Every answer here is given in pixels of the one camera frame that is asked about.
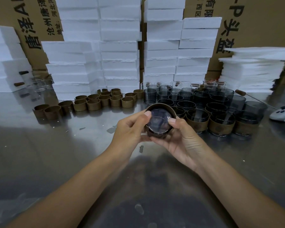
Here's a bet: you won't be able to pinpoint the person's left hand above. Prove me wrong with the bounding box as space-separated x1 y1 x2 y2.
109 111 152 159

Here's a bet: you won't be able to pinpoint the person's right hand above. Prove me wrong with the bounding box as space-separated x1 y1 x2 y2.
149 117 211 174

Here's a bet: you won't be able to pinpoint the cluster of transparent plastic cups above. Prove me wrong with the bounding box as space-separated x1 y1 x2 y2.
140 80 268 119

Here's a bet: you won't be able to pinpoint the group of brown sleeve rings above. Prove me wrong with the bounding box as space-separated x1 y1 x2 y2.
33 88 144 120

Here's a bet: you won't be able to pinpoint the bunch of clear plastic cups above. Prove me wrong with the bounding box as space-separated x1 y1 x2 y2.
27 76 54 92

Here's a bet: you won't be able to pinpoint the person's right forearm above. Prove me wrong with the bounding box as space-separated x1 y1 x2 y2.
194 152 285 228

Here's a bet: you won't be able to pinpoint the person's left forearm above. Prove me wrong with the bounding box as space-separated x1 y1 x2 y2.
6 147 133 228

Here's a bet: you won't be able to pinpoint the tall stack white foam blocks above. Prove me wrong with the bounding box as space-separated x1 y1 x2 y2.
41 0 142 100

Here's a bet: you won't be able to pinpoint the stepped stack white foam blocks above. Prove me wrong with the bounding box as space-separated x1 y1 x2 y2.
143 0 223 83

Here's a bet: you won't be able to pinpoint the stack of thin foam sheets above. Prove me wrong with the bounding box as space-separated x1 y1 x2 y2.
218 47 285 93

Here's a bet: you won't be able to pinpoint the stack of white foam blocks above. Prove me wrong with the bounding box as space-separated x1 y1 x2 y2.
0 25 33 93

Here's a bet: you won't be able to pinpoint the large printed cardboard box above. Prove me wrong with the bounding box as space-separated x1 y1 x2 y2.
184 0 285 71

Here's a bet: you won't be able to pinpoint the brown-handled metal rod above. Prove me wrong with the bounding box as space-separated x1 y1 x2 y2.
235 89 278 110

